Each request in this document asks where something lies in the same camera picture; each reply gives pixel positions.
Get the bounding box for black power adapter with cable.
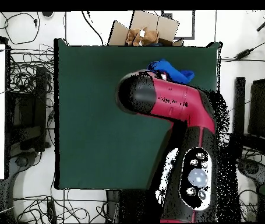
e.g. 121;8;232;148
233;34;265;60

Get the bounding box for grey floor frame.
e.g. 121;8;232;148
161;10;196;40

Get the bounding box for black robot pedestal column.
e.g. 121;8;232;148
105;189;156;223

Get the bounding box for blue laundry item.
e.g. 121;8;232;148
147;58;195;85

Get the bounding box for black floor cable tangle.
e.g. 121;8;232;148
239;139;265;164

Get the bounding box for black power strip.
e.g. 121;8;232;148
46;200;58;223

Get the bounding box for black upright bar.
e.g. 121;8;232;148
231;76;246;160

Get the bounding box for brown plush toy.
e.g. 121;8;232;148
125;26;160;47

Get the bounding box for black equipment case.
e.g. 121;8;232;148
7;66;51;152

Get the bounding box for brown cardboard box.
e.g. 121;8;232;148
107;10;185;47

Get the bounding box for black chair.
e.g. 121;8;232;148
247;76;265;141

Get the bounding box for black looped cable with plug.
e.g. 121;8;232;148
0;11;41;45

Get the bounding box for black curved floor cable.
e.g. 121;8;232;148
80;10;105;46

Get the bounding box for dark stand foot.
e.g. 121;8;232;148
6;150;42;220
236;157;265;187

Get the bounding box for dark green table cloth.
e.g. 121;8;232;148
54;38;222;190

